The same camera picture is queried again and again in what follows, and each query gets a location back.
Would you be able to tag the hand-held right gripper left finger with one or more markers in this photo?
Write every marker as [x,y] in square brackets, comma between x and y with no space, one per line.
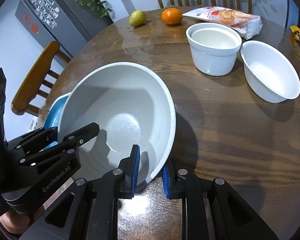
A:
[135,172]

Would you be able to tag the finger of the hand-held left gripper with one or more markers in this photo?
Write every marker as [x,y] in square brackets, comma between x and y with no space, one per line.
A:
[32,137]
[87,131]

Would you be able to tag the blue plate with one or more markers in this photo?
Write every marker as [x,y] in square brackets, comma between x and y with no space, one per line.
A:
[52,115]

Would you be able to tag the grey refrigerator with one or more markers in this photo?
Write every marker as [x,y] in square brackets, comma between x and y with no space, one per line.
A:
[72,17]

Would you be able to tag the white ramekin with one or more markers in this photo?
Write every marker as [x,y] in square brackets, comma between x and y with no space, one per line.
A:
[212,60]

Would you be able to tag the orange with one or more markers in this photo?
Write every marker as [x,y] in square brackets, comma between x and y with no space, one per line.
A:
[172,16]

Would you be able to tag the white ribbed bowl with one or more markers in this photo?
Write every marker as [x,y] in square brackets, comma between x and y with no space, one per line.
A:
[265,67]

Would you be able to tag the green pear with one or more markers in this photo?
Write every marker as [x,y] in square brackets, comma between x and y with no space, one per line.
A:
[137,18]

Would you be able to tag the cluster of fridge photo magnets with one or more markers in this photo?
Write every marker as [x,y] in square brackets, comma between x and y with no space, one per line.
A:
[43,7]

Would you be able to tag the red paper sticker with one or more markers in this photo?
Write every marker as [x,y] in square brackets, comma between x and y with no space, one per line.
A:
[35,28]
[26,18]

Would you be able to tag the person's left hand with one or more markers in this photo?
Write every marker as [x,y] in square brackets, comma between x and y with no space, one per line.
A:
[12,222]

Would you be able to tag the white snack bag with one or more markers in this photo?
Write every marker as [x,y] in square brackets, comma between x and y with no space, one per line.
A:
[240,20]

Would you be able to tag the large grey bowl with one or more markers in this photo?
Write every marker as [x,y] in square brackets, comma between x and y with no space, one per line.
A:
[120,100]

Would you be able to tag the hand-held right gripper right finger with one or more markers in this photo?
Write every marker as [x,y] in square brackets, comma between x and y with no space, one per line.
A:
[166,182]

